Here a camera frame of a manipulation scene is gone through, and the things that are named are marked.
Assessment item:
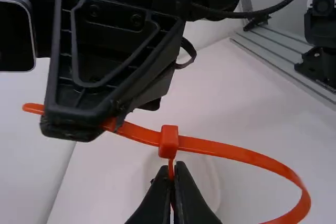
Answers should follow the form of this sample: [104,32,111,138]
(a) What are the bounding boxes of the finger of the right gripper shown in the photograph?
[39,60,176,143]

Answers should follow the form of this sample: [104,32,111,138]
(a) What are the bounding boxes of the silver rails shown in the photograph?
[230,15,336,107]

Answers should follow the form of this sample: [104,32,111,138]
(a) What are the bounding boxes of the orange cable tie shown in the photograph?
[22,102,312,224]

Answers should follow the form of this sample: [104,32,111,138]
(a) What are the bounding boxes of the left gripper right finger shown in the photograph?
[173,161,224,224]

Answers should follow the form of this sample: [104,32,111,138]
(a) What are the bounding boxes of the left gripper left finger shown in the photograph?
[124,165,173,224]

